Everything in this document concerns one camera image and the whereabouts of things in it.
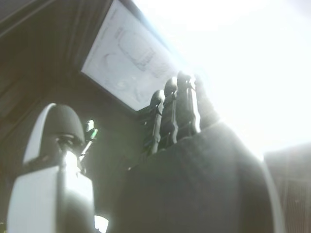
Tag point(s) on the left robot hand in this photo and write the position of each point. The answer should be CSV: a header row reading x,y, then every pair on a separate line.
x,y
194,189

